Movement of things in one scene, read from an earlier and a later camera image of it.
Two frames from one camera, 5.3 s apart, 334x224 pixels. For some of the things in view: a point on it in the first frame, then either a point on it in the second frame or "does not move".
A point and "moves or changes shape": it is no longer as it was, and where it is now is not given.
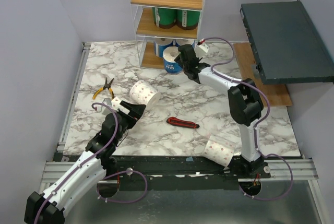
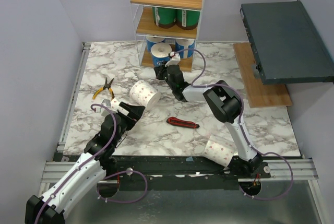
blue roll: [170, 53] moves or changes shape
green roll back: [164, 18] does not move
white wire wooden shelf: [166, 9] does not move
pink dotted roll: [142, 93] does not move
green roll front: [188, 19] does not move
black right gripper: [186, 56] to [164, 71]
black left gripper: [136, 112] does not move
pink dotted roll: [115, 103] does not move
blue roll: [160, 44] to [152, 40]
